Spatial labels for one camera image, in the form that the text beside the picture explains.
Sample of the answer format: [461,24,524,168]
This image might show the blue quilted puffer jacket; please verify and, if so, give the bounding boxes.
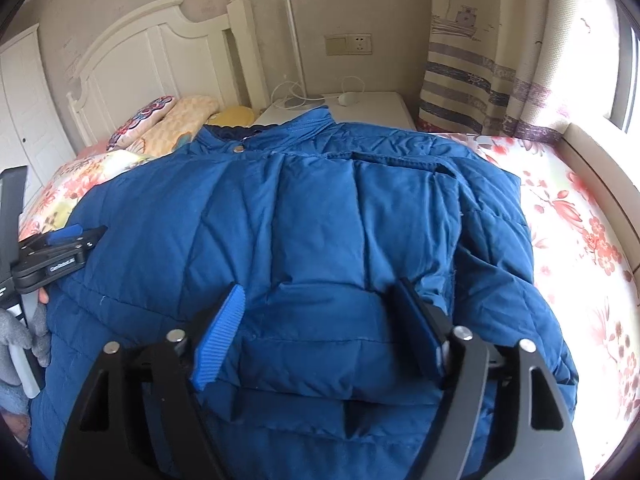
[28,105,580,480]

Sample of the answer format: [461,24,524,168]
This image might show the left hand in grey glove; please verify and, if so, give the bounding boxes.
[0,288,51,386]

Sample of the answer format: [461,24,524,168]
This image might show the white wardrobe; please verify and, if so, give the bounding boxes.
[0,25,76,206]

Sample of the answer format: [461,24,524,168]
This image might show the purple patterned pillow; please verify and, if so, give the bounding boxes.
[106,96,177,151]

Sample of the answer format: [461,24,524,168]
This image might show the peach patterned pillow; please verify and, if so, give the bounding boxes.
[127,96,220,157]

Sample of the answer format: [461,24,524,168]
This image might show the floral bed quilt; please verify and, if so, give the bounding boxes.
[18,131,640,476]

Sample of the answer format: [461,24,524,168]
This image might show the yellow pillow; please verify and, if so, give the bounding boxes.
[205,106,257,127]

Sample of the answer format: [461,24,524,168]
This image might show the white wooden headboard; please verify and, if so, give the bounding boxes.
[67,0,270,146]

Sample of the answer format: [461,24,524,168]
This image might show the slim white desk lamp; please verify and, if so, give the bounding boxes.
[284,0,324,110]

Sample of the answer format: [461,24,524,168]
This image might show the white bedside table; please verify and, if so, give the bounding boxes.
[255,92,416,130]

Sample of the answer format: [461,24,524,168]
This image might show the patterned window curtain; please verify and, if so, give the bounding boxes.
[418,0,620,143]

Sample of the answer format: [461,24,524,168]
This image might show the dark framed window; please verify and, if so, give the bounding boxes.
[610,4,640,139]

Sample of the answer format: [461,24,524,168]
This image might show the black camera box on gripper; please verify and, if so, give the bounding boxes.
[0,166,28,308]

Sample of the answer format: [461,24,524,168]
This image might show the white charger cable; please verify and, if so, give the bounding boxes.
[269,75,367,111]

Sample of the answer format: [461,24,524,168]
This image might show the wall power socket plate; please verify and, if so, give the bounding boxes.
[324,34,373,56]

